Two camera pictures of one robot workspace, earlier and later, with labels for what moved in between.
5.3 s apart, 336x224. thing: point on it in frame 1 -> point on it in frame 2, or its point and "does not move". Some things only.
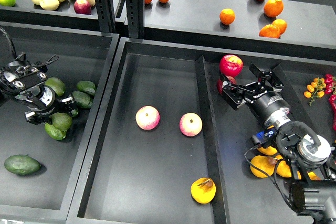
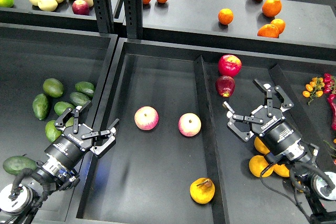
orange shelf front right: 270,31 does not move
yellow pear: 203,190 does not move
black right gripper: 270,106 -> 278,135
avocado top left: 56,84 does not move
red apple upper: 231,65 does not move
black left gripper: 44,103 -> 69,150
